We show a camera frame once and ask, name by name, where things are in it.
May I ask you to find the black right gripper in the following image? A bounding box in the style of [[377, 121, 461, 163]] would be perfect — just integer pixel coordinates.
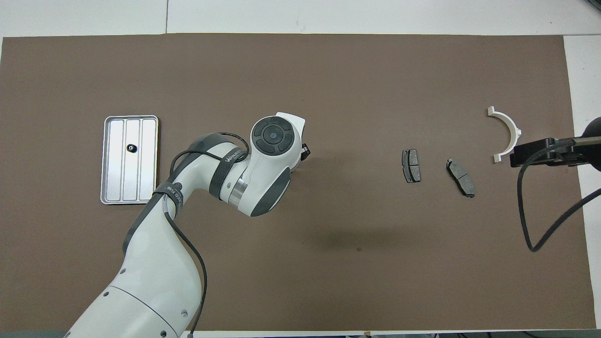
[[509, 138, 588, 168]]

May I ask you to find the silver metal tray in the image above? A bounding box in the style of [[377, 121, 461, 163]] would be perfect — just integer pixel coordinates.
[[100, 115, 159, 205]]

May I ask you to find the long dark grey brake pad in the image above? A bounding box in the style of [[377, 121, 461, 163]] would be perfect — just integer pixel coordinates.
[[446, 159, 476, 198]]

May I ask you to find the brown table mat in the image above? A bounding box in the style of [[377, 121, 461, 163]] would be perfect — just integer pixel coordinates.
[[0, 33, 597, 331]]

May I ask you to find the short dark grey brake pad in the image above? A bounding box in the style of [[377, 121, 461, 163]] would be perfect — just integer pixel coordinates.
[[401, 149, 422, 184]]

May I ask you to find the white semicircular bracket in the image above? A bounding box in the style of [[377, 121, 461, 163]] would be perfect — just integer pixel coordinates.
[[487, 106, 522, 163]]

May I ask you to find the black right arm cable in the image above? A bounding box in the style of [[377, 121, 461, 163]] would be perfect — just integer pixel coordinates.
[[516, 138, 601, 253]]

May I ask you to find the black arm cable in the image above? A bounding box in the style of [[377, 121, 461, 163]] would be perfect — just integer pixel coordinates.
[[516, 138, 601, 253], [162, 133, 256, 338]]

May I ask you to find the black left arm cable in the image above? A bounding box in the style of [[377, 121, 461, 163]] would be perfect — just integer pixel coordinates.
[[162, 133, 256, 338]]

